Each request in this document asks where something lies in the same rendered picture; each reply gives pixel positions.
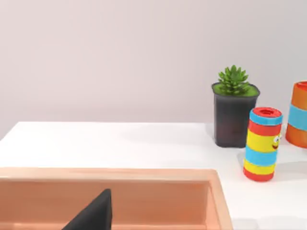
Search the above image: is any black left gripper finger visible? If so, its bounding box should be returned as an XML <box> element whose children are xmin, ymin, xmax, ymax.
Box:
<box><xmin>61</xmin><ymin>188</ymin><xmax>113</xmax><ymax>230</ymax></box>

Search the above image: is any shallow salmon-coloured box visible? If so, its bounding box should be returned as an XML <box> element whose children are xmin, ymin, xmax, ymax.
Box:
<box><xmin>0</xmin><ymin>167</ymin><xmax>234</xmax><ymax>230</ymax></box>

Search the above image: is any green plant in black pot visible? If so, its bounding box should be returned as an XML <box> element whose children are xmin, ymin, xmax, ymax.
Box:
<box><xmin>211</xmin><ymin>64</ymin><xmax>261</xmax><ymax>149</ymax></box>

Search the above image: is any red yellow blue striped can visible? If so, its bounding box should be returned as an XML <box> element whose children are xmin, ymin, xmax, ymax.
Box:
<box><xmin>242</xmin><ymin>107</ymin><xmax>283</xmax><ymax>182</ymax></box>

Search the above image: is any orange and blue striped cup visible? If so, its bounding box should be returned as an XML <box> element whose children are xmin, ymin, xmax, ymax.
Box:
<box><xmin>285</xmin><ymin>80</ymin><xmax>307</xmax><ymax>150</ymax></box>

